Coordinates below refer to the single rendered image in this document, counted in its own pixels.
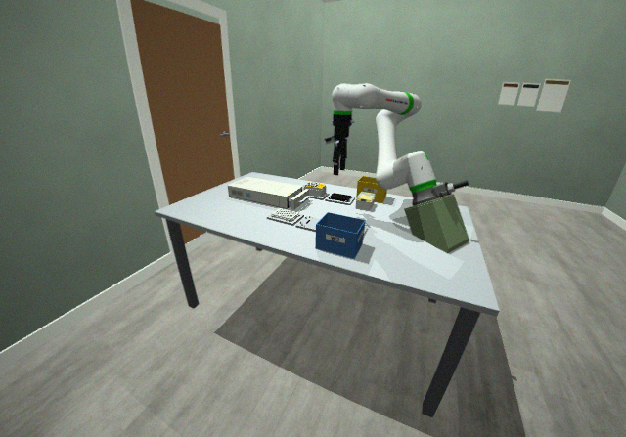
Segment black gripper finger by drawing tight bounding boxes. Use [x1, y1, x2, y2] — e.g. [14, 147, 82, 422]
[339, 139, 347, 170]
[333, 140, 344, 176]

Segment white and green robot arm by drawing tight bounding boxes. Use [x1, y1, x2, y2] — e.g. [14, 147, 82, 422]
[332, 83, 469, 206]

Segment blue open-top bin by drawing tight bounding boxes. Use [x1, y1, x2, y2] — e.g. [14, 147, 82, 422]
[315, 212, 365, 259]

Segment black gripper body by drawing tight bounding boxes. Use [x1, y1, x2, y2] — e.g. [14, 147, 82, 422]
[334, 127, 349, 148]

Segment yellow waste bin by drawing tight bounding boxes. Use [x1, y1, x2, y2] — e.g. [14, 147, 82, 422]
[356, 176, 387, 203]

